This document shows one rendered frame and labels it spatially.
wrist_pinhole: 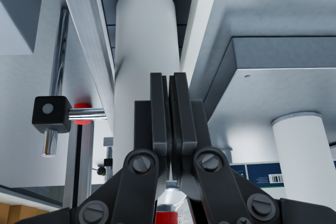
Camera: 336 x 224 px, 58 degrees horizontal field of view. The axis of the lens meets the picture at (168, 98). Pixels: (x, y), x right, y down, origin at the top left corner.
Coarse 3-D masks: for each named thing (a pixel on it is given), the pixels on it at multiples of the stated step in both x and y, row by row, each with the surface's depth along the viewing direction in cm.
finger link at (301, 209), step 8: (280, 200) 10; (288, 200) 10; (296, 200) 10; (280, 208) 10; (288, 208) 10; (296, 208) 10; (304, 208) 10; (312, 208) 10; (320, 208) 10; (328, 208) 10; (280, 216) 10; (288, 216) 10; (296, 216) 10; (304, 216) 10; (312, 216) 10; (320, 216) 10; (328, 216) 10
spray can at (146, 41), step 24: (120, 0) 25; (144, 0) 24; (168, 0) 25; (120, 24) 24; (144, 24) 23; (168, 24) 24; (120, 48) 23; (144, 48) 22; (168, 48) 23; (120, 72) 22; (144, 72) 21; (168, 72) 22; (120, 96) 21; (144, 96) 20; (120, 120) 20; (120, 144) 20; (120, 168) 19; (168, 192) 18; (168, 216) 18
